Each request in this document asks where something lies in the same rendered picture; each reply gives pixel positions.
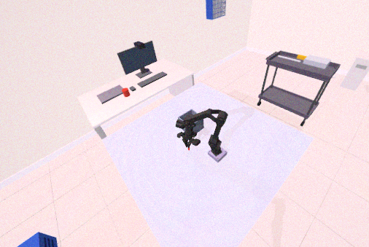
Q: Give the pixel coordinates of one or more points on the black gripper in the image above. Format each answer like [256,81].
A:
[188,136]

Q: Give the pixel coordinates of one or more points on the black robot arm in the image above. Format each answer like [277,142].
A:
[189,124]

